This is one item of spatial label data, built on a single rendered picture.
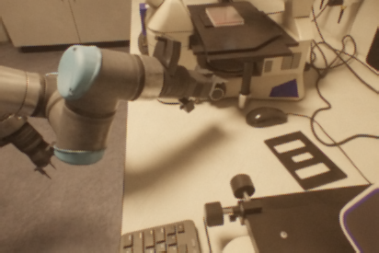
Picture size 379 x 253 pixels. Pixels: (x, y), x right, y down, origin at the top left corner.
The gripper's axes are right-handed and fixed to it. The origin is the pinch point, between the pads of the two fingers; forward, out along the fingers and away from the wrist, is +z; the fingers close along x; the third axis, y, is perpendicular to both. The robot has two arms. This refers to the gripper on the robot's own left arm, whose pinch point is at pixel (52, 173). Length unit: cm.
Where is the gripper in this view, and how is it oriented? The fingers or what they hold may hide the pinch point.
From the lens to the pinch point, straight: 111.9
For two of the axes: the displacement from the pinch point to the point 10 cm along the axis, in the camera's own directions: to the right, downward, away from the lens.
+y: 9.0, -4.2, -1.3
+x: -1.1, -5.0, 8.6
